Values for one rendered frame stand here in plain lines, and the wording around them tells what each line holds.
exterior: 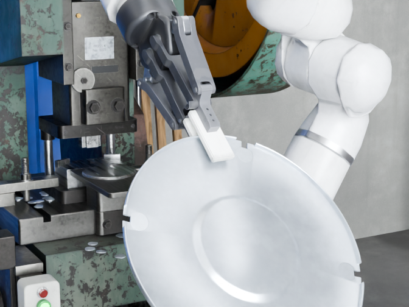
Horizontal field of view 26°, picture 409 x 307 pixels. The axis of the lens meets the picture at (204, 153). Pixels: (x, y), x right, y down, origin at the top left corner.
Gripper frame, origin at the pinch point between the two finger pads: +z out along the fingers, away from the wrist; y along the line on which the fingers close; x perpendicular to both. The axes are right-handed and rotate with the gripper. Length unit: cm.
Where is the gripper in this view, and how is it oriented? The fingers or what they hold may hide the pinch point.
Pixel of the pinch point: (208, 138)
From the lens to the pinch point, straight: 102.9
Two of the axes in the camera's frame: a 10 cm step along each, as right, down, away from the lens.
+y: 4.1, -5.7, -7.2
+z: 4.1, 8.2, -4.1
